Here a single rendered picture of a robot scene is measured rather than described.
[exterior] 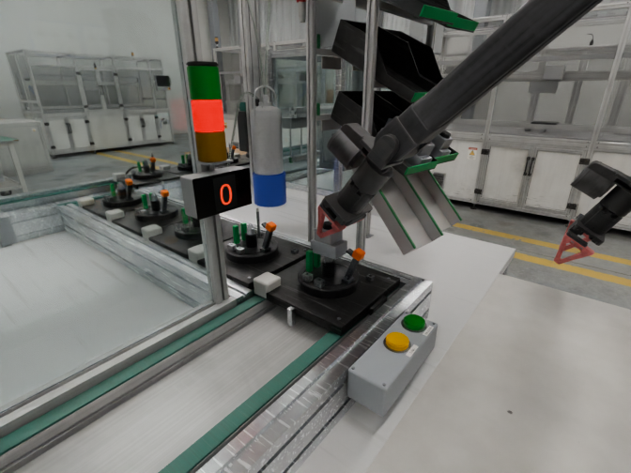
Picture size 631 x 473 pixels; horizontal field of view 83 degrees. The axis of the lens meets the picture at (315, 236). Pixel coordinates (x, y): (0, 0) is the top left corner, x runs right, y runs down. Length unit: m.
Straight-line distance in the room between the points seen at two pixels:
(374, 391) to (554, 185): 4.16
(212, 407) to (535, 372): 0.61
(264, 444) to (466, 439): 0.33
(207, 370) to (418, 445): 0.37
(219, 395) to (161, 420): 0.09
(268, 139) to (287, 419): 1.29
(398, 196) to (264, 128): 0.80
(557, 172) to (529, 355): 3.78
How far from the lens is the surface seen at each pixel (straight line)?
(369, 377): 0.60
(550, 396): 0.83
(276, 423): 0.54
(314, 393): 0.58
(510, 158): 4.63
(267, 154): 1.65
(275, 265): 0.90
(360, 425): 0.67
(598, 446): 0.79
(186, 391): 0.67
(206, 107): 0.64
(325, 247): 0.76
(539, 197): 4.66
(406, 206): 1.02
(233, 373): 0.68
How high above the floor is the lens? 1.38
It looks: 23 degrees down
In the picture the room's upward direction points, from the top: straight up
